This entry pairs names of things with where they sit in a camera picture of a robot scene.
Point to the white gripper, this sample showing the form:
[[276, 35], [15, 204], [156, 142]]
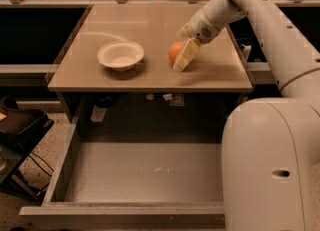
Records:
[[201, 25]]

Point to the orange fruit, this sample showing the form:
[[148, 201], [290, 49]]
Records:
[[174, 51]]

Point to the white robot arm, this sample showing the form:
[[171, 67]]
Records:
[[268, 144]]

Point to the grey cabinet with top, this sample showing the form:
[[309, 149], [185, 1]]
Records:
[[150, 102]]

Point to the open grey top drawer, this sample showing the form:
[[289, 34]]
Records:
[[160, 169]]

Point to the white paper bowl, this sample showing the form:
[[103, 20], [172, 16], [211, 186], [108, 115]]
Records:
[[120, 56]]

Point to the white paper label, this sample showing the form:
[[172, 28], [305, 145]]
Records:
[[97, 114]]

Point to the black tray stand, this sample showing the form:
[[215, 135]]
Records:
[[20, 132]]

